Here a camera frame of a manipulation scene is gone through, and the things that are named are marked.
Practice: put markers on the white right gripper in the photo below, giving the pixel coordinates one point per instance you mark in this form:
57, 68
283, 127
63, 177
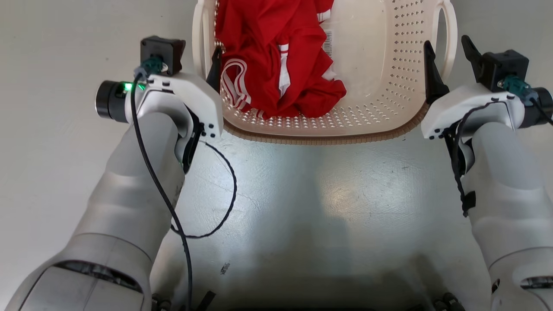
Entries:
471, 101

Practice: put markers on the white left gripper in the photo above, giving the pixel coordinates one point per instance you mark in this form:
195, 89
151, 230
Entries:
196, 101

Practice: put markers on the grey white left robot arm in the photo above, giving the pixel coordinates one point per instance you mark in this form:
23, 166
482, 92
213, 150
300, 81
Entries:
129, 185

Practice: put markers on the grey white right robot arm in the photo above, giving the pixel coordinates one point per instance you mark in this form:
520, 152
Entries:
505, 181

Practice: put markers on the cream plastic laundry basket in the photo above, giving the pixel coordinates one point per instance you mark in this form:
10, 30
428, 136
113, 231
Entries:
380, 86

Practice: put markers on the red garment with white stripes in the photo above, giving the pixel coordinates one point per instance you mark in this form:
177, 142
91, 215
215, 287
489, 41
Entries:
268, 34

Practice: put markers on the white barcode label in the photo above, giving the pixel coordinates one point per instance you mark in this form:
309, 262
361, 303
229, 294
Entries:
328, 43

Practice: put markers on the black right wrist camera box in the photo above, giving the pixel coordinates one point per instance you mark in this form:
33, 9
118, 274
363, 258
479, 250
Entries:
505, 65

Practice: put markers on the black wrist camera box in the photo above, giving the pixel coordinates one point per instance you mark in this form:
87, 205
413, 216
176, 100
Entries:
166, 49
505, 65

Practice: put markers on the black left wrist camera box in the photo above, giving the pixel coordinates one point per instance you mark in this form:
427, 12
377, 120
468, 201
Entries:
166, 49

